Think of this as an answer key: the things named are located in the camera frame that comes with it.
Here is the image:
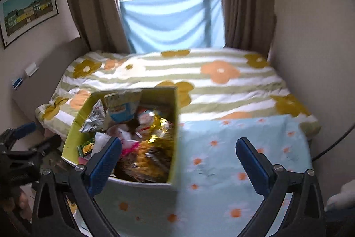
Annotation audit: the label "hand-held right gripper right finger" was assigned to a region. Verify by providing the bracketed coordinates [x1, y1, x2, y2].
[235, 137, 325, 237]

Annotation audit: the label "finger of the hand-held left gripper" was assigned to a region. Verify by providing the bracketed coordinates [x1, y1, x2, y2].
[5, 122, 37, 141]
[28, 134, 62, 158]

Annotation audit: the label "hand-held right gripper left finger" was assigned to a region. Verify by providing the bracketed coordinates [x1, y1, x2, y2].
[31, 137, 123, 237]

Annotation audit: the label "pink packet white letters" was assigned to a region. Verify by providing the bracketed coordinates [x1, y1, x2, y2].
[121, 142, 140, 157]

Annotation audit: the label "clear waffle packet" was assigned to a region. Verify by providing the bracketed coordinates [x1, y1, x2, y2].
[116, 139, 174, 183]

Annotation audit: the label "blue white red snack packet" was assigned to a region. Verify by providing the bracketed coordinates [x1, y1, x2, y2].
[104, 89, 143, 124]

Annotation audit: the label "gold and dark snack packet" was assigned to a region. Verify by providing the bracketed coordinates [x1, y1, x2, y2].
[148, 114, 168, 143]

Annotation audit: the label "yellow-green cardboard box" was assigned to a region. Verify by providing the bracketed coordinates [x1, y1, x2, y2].
[61, 86, 179, 192]

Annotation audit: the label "person's left hand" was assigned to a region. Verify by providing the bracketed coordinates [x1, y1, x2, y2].
[0, 187, 31, 217]

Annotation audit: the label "grey headboard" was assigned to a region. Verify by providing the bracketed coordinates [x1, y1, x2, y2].
[11, 36, 93, 132]

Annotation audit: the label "floral striped blanket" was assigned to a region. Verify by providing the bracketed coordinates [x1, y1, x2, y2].
[35, 48, 322, 141]

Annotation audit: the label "black metal rack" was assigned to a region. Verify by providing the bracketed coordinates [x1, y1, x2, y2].
[311, 124, 355, 163]

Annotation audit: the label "white hanging garment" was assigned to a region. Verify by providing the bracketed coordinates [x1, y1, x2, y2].
[324, 181, 355, 213]

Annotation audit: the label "framed townscape picture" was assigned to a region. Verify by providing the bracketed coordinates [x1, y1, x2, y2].
[0, 0, 59, 49]

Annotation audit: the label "brown curtain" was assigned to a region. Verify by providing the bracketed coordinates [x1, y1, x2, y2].
[59, 0, 133, 55]
[216, 0, 278, 56]

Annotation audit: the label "light blue window cloth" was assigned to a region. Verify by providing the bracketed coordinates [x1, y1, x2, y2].
[119, 0, 226, 54]

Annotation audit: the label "blue and white wall fixture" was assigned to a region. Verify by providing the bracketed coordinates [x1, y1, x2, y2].
[11, 76, 24, 90]

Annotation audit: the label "white wall switch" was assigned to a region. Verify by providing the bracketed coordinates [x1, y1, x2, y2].
[24, 62, 39, 77]

